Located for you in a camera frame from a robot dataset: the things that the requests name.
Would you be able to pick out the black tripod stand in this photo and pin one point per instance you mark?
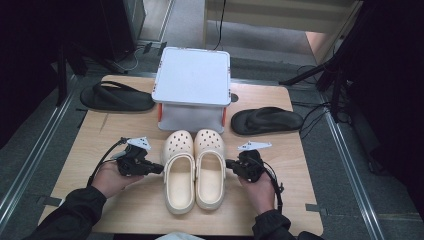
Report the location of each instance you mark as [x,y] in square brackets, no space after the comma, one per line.
[335,100]

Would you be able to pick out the white fabric object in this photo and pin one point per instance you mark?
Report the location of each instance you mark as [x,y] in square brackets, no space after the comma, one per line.
[180,236]

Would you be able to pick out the cream perforated clog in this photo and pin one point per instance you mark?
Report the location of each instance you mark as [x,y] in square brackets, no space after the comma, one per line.
[210,180]
[178,186]

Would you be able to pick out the person's dark clothed leg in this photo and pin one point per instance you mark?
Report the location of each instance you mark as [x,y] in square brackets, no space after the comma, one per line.
[308,236]

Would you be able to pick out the black curtain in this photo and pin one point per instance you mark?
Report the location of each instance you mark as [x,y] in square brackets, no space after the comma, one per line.
[26,50]
[393,83]

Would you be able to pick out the person's right hand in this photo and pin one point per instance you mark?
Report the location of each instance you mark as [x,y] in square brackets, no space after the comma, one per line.
[261,196]

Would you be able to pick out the dark cabinet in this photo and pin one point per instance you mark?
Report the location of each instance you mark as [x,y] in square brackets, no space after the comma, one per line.
[126,26]

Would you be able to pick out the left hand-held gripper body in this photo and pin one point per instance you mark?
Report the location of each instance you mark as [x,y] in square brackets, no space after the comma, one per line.
[133,163]

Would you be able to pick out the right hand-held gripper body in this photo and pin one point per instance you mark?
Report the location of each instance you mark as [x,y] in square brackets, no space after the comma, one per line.
[250,165]

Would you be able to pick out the person's left hand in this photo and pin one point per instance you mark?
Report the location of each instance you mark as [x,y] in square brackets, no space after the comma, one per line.
[106,180]

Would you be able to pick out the black metal stand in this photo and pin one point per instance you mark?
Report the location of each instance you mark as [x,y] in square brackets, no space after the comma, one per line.
[61,83]

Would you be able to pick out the grey tape strip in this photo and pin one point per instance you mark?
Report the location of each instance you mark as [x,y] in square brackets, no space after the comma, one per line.
[315,208]
[50,201]

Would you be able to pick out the metal floor rail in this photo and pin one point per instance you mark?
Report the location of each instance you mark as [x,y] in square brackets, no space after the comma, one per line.
[350,173]
[33,160]

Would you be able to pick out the white two-tier shoe rack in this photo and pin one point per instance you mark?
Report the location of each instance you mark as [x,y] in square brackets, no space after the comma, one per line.
[193,76]

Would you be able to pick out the black flip-flop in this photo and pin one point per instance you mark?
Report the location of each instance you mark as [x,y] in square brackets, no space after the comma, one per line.
[116,101]
[266,121]

